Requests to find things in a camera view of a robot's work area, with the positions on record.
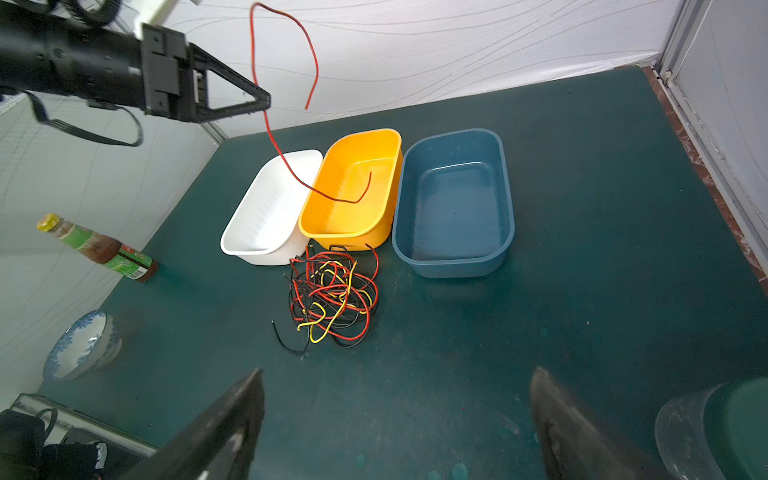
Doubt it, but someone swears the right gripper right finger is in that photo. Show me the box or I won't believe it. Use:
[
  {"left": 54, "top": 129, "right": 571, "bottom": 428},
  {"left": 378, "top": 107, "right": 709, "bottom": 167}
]
[{"left": 530, "top": 367, "right": 672, "bottom": 479}]

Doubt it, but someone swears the green lidded glass jar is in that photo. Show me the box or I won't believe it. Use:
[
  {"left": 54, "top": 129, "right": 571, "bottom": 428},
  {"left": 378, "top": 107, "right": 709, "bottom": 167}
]
[{"left": 655, "top": 377, "right": 767, "bottom": 479}]

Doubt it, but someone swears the blue plastic bin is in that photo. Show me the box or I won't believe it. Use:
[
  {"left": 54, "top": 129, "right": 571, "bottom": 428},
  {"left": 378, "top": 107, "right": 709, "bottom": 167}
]
[{"left": 392, "top": 128, "right": 515, "bottom": 279}]

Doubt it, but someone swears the sauce bottle yellow cap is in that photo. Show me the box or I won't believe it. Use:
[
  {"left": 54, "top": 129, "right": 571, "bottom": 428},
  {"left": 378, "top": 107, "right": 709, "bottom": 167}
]
[{"left": 37, "top": 213, "right": 159, "bottom": 282}]

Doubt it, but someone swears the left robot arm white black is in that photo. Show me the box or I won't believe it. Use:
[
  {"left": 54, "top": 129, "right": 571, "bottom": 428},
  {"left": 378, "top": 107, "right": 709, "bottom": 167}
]
[{"left": 1, "top": 1, "right": 271, "bottom": 146}]

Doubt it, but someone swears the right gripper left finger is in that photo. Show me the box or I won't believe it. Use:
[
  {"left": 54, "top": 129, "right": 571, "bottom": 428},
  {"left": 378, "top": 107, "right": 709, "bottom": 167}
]
[{"left": 123, "top": 369, "right": 265, "bottom": 479}]

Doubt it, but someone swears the white plastic bin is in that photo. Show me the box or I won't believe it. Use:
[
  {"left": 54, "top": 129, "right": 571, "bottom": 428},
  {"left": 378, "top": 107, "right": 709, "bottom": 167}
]
[{"left": 220, "top": 150, "right": 323, "bottom": 266}]

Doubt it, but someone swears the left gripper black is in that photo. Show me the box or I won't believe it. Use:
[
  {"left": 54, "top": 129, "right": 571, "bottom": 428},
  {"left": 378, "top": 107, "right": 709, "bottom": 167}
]
[{"left": 89, "top": 24, "right": 271, "bottom": 124}]

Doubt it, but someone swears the yellow plastic bin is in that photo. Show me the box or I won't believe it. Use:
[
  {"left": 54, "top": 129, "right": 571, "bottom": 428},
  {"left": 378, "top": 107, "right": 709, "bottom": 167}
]
[{"left": 298, "top": 128, "right": 404, "bottom": 251}]

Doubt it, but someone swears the cable pile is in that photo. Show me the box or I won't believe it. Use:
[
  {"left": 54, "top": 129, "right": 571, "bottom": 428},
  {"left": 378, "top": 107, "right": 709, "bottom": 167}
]
[{"left": 271, "top": 242, "right": 382, "bottom": 356}]

